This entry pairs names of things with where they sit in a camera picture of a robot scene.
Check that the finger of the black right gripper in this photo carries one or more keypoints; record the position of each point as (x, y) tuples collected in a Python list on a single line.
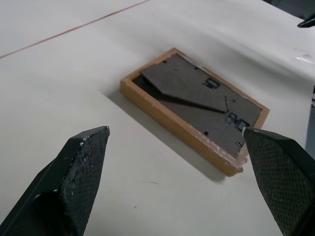
[(278, 177)]

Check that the wooden picture frame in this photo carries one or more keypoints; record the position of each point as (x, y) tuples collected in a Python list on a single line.
[(187, 108)]

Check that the red line tape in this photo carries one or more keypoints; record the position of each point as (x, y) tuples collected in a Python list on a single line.
[(73, 28)]

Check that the black pointed left gripper right finger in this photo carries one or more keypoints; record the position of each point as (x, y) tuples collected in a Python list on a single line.
[(307, 22)]

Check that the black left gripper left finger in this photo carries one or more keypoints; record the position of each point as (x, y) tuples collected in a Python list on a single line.
[(73, 182)]

